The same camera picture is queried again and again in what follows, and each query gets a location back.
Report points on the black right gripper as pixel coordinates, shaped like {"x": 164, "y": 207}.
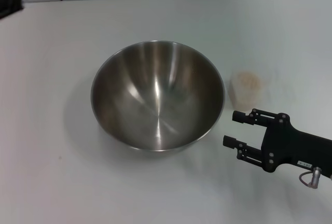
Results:
{"x": 290, "y": 146}

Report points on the clear plastic measuring cup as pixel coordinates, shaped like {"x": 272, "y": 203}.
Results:
{"x": 245, "y": 102}

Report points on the white rice grains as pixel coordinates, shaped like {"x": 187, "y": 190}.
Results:
{"x": 247, "y": 80}

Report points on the stainless steel mixing bowl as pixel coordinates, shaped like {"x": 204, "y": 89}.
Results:
{"x": 155, "y": 97}

